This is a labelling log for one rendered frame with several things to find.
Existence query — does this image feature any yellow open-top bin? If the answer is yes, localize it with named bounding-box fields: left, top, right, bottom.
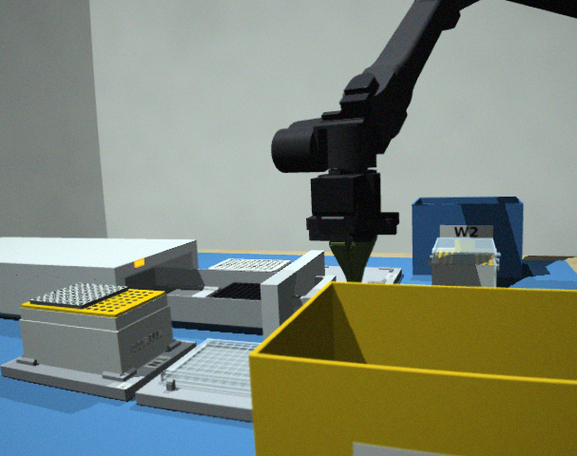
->
left=248, top=281, right=577, bottom=456

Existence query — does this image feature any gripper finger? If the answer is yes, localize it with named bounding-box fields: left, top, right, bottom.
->
left=351, top=235, right=377, bottom=283
left=329, top=241, right=353, bottom=282

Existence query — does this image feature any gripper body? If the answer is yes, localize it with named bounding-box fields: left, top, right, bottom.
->
left=306, top=169, right=399, bottom=242

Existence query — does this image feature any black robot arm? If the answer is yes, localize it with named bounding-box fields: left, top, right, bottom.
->
left=271, top=0, right=480, bottom=236

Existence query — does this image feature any blue bench mat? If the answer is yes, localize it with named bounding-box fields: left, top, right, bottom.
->
left=0, top=253, right=577, bottom=456

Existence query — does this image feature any blue open-top bin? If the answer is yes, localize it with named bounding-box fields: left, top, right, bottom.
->
left=412, top=197, right=524, bottom=278

